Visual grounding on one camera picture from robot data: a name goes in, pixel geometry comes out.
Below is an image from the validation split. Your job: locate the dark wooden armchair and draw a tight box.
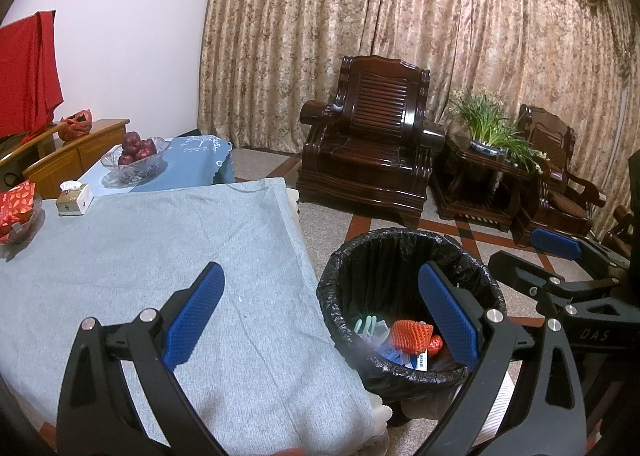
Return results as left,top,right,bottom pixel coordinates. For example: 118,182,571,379
295,55,447,229
512,103,608,249
600,205,640,252

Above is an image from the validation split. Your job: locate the tissue box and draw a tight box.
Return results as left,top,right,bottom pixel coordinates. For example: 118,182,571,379
55,181,95,217

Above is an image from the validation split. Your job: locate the green rubber glove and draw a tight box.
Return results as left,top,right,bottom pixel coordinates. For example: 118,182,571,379
354,315,391,337

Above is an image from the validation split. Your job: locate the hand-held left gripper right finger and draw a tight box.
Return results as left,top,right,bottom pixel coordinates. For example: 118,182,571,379
417,261,587,456

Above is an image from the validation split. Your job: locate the light blue patterned tablecloth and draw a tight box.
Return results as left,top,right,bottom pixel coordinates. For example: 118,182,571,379
77,136,236,199

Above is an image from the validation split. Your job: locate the orange foam fruit net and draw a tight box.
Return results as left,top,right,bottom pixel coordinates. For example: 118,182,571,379
390,318,435,354

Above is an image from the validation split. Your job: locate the red patterned bag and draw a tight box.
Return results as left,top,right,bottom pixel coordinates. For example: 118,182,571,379
57,110,93,142

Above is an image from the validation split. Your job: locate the blue plastic bag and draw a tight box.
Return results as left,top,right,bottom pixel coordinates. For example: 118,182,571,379
372,343,416,364

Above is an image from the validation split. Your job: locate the grey-blue table cloth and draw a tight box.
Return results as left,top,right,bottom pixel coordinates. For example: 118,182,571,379
0,177,378,456

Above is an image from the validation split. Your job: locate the potted green plant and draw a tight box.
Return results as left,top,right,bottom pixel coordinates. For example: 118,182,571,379
447,91,548,172

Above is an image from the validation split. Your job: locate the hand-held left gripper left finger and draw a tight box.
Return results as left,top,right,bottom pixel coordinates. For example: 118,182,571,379
56,261,226,456

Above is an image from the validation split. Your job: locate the glass fruit bowl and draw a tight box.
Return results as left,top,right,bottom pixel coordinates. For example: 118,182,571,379
101,136,172,184

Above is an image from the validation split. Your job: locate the beige floral curtain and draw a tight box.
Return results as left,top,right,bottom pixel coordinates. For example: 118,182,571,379
197,0,640,217

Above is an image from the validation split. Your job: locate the dark wooden side table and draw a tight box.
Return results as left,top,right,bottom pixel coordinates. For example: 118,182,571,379
432,133,533,232

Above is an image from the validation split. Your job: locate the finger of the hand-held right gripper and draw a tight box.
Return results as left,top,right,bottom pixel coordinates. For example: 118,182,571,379
487,250,568,301
530,227,632,283

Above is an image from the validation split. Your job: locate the red patterned packet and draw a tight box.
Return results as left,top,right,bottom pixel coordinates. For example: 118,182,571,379
0,181,37,237

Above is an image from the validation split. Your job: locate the striped white cloth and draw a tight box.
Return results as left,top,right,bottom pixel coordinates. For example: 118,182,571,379
470,368,516,449

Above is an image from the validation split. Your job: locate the glass dish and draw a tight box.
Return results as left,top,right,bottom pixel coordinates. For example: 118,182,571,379
0,193,45,247

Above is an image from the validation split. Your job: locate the red cloth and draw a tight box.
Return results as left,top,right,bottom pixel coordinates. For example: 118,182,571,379
0,11,65,142

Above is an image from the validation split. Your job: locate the trash bin with black liner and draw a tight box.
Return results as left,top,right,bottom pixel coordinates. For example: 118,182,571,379
316,227,507,427

